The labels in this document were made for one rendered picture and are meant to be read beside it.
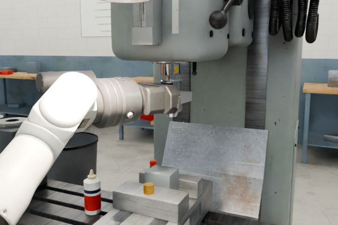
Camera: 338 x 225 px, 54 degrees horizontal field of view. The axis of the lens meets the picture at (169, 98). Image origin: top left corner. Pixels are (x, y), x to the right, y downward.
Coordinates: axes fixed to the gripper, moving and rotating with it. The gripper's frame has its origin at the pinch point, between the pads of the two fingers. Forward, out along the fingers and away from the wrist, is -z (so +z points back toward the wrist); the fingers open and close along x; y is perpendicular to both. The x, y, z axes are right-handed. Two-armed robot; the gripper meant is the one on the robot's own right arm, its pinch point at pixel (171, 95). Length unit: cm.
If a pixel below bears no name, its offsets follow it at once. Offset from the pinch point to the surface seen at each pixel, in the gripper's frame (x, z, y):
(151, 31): -7.1, 11.2, -12.5
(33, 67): 555, -168, 22
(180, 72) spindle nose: -2.4, -0.2, -5.1
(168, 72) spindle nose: -1.2, 2.1, -5.1
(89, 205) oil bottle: 17.6, 10.2, 27.9
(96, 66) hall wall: 466, -245, 17
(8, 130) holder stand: 41.1, 21.1, 12.0
